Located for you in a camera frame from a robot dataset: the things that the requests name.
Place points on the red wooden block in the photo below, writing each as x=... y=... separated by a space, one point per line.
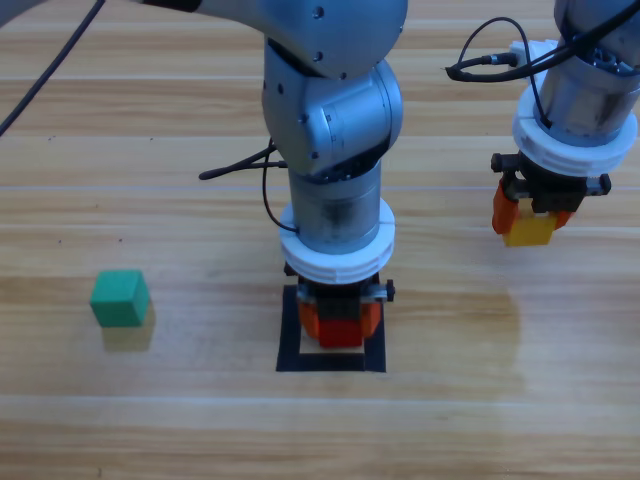
x=340 y=335

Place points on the black tape square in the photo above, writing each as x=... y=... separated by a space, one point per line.
x=330 y=362

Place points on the green wooden block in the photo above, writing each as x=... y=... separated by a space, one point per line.
x=117 y=305

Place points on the yellow wooden block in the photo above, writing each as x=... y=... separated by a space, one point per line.
x=527 y=235

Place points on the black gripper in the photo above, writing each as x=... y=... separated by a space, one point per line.
x=555 y=192
x=337 y=300

